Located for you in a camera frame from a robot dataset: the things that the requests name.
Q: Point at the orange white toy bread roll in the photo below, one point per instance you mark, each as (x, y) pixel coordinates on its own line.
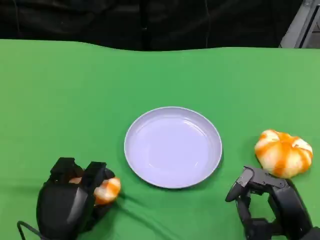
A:
(283, 155)
(108, 191)

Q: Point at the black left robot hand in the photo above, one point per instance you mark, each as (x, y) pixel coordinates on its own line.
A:
(62, 205)

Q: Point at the green table cloth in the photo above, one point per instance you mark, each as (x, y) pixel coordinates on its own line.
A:
(75, 100)

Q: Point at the grey metal frame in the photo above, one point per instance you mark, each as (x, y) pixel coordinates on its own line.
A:
(297, 27)

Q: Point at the black backdrop curtain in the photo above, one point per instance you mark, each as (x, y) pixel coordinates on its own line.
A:
(150, 22)

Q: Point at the lilac plate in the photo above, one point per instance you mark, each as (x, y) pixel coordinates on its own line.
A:
(172, 147)

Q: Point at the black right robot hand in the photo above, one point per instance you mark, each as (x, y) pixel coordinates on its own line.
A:
(287, 200)

